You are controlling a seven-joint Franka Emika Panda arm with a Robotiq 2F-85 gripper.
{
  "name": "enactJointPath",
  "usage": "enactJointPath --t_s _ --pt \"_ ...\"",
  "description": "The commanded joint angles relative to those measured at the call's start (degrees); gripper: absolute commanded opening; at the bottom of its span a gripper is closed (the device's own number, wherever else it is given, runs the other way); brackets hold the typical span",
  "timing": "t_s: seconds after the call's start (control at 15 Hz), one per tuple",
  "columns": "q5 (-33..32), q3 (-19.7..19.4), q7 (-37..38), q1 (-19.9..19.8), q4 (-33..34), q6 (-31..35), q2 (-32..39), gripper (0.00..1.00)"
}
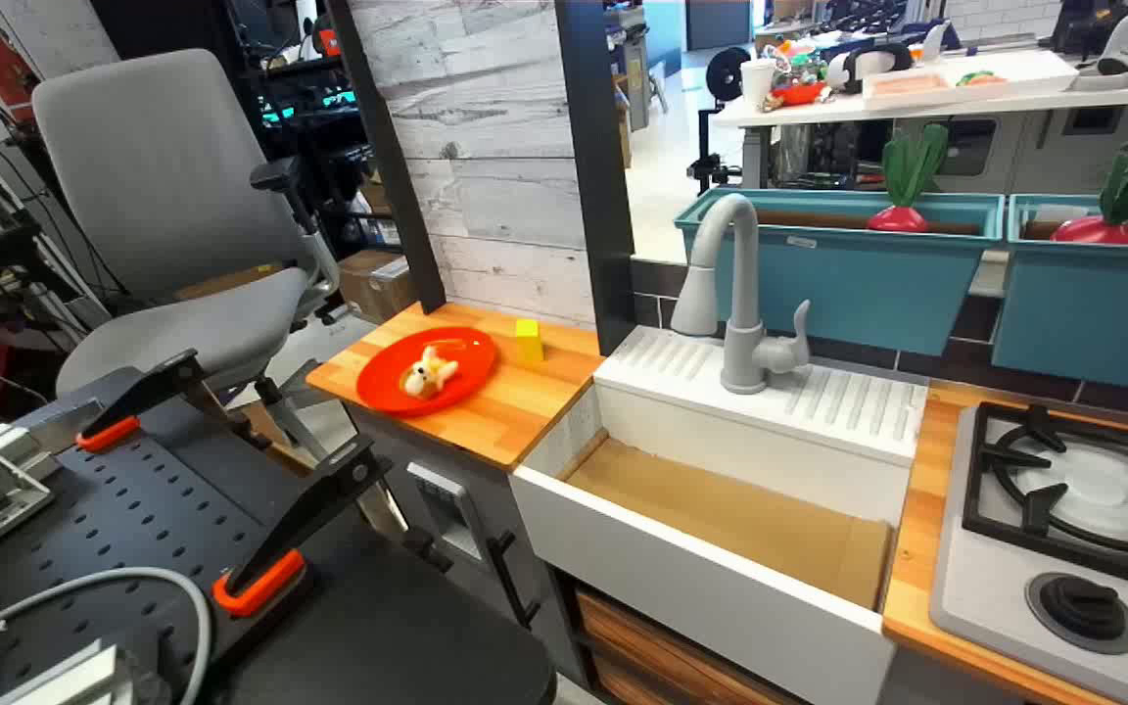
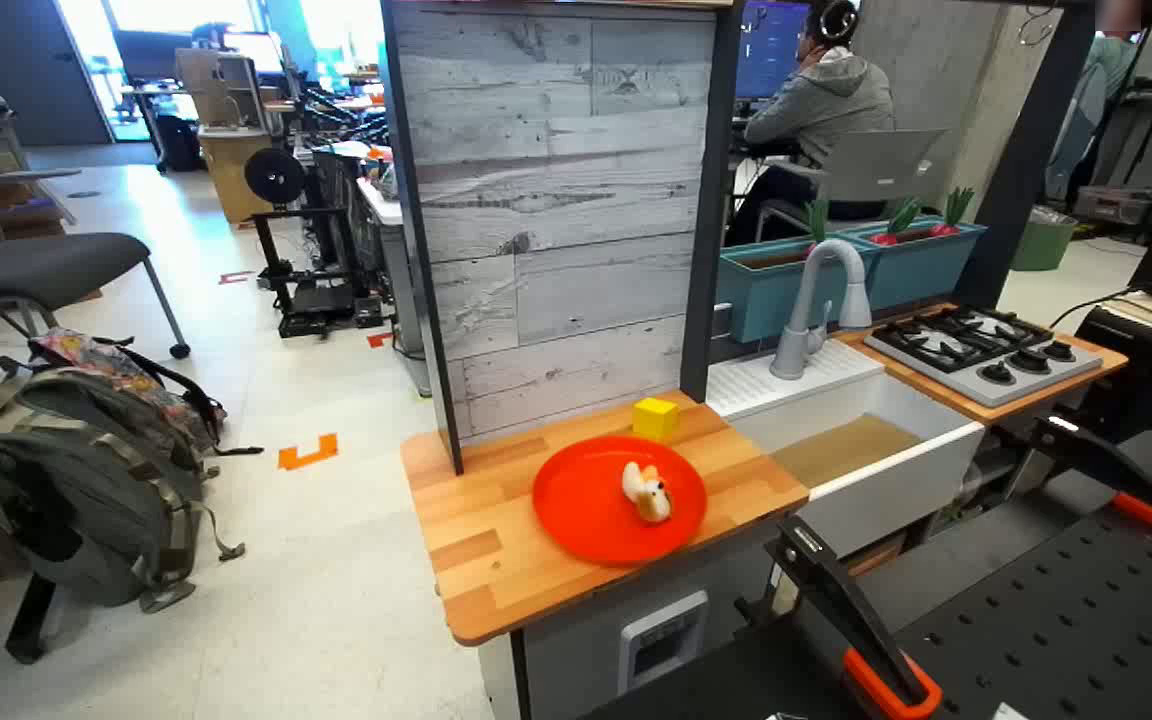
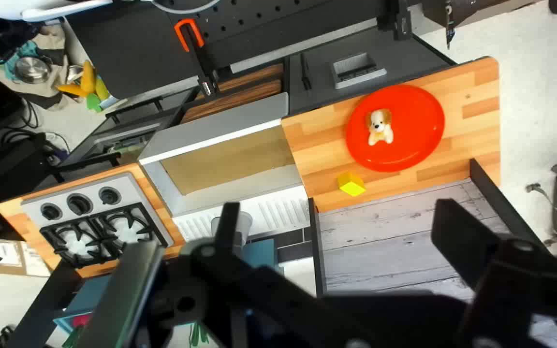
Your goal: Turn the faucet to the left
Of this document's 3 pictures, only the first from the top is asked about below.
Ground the white background table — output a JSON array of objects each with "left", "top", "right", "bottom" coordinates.
[{"left": 713, "top": 46, "right": 1128, "bottom": 196}]

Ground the grey toy faucet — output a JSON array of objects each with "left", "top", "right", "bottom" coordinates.
[{"left": 671, "top": 193, "right": 815, "bottom": 401}]

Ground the grey office chair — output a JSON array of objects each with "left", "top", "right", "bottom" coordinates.
[{"left": 26, "top": 46, "right": 349, "bottom": 454}]

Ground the orange plate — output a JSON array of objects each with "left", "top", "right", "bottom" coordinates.
[{"left": 354, "top": 325, "right": 506, "bottom": 423}]

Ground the grey cable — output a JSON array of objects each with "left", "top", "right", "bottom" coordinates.
[{"left": 0, "top": 563, "right": 219, "bottom": 705}]

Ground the beige toy food piece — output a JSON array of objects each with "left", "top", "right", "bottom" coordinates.
[{"left": 401, "top": 339, "right": 465, "bottom": 403}]

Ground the cardboard box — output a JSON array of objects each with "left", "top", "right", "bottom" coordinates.
[{"left": 335, "top": 245, "right": 418, "bottom": 325}]

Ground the yellow toy block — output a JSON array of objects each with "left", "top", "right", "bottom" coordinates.
[{"left": 510, "top": 316, "right": 552, "bottom": 373}]

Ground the black clamp with orange handle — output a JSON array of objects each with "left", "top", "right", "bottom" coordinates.
[
  {"left": 70, "top": 347, "right": 213, "bottom": 457},
  {"left": 209, "top": 439, "right": 386, "bottom": 621}
]

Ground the grey cabinet with black handles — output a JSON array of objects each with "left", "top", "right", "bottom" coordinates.
[{"left": 342, "top": 401, "right": 597, "bottom": 684}]

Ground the white cup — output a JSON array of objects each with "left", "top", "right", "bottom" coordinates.
[{"left": 738, "top": 55, "right": 779, "bottom": 117}]

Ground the white wood backdrop panel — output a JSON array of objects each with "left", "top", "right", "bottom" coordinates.
[{"left": 349, "top": 0, "right": 602, "bottom": 333}]

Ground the black burner grate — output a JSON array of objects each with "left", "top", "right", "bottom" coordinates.
[{"left": 961, "top": 401, "right": 1128, "bottom": 602}]

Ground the white toy sink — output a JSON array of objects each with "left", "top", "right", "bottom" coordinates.
[{"left": 510, "top": 321, "right": 933, "bottom": 705}]

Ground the grey toy stove top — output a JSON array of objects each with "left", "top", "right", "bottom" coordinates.
[{"left": 927, "top": 394, "right": 1128, "bottom": 705}]

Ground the wooden countertop beside sink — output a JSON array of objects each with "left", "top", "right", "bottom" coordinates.
[{"left": 304, "top": 303, "right": 606, "bottom": 475}]

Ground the wooden drawer under sink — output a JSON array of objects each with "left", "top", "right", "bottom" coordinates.
[{"left": 573, "top": 582, "right": 808, "bottom": 705}]

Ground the black perforated mounting board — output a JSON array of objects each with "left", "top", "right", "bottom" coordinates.
[{"left": 0, "top": 390, "right": 557, "bottom": 705}]

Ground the black stove knob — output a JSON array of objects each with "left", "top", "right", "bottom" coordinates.
[{"left": 1023, "top": 568, "right": 1128, "bottom": 659}]

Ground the teal planter box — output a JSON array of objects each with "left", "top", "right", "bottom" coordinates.
[
  {"left": 674, "top": 184, "right": 1010, "bottom": 362},
  {"left": 986, "top": 193, "right": 1128, "bottom": 401}
]

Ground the dark slanted frame bar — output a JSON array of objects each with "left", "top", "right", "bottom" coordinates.
[{"left": 325, "top": 0, "right": 449, "bottom": 316}]

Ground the red bowl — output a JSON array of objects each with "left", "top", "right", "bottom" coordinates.
[{"left": 772, "top": 73, "right": 832, "bottom": 112}]

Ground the dark vertical pillar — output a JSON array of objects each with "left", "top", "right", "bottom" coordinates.
[{"left": 552, "top": 0, "right": 644, "bottom": 362}]

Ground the wooden countertop around stove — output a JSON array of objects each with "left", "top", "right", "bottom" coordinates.
[{"left": 881, "top": 377, "right": 1124, "bottom": 705}]

